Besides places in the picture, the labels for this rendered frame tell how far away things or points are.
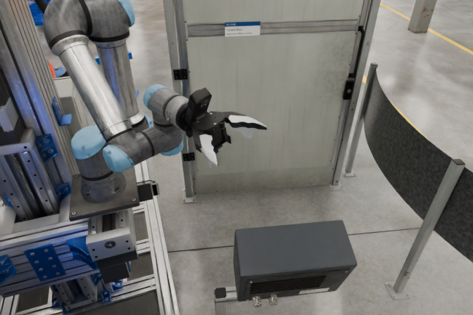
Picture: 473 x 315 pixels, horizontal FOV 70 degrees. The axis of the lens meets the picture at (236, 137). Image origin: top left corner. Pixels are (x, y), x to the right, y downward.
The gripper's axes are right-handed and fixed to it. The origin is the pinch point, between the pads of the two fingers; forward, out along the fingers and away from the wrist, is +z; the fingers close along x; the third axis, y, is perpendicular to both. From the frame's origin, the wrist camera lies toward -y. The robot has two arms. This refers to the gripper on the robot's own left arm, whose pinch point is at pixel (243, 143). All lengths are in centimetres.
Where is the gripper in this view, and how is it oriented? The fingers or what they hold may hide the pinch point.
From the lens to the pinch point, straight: 71.5
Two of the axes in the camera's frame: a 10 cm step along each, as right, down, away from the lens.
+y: 1.0, 7.6, 6.5
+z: 7.0, 4.1, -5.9
